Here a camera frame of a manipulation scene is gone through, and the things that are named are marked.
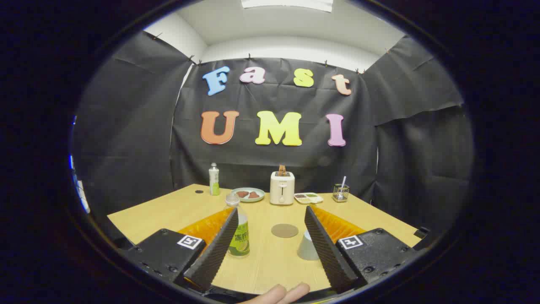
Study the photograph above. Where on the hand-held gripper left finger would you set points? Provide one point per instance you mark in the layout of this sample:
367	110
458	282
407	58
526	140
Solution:
217	253

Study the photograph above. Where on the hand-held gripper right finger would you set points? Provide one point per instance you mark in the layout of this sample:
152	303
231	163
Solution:
327	253

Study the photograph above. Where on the clear juice bottle green label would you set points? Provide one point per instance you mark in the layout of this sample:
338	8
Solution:
241	240

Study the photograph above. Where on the round brown coaster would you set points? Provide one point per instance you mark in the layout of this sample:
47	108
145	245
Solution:
284	230

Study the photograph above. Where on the slim white green bottle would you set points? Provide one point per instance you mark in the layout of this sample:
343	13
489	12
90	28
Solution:
214	181

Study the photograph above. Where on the wooden table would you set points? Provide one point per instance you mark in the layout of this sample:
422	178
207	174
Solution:
270	266

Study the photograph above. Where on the white divided snack tray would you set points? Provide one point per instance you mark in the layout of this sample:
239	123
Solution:
308	201

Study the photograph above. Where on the pale green plate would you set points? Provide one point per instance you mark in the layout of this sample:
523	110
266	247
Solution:
247	200

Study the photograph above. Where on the brown food piece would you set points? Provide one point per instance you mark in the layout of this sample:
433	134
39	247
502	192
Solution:
242	194
254	195

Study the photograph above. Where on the white spoon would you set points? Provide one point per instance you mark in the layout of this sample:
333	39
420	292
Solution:
343	180

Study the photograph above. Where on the white toaster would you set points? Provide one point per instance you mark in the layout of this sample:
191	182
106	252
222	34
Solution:
282	192

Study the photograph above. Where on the brown toast slice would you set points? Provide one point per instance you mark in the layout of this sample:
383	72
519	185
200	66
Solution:
282	169

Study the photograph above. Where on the small black block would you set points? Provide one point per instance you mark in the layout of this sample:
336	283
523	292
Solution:
421	233

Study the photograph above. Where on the ceiling light panel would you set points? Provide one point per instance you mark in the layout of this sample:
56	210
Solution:
287	4

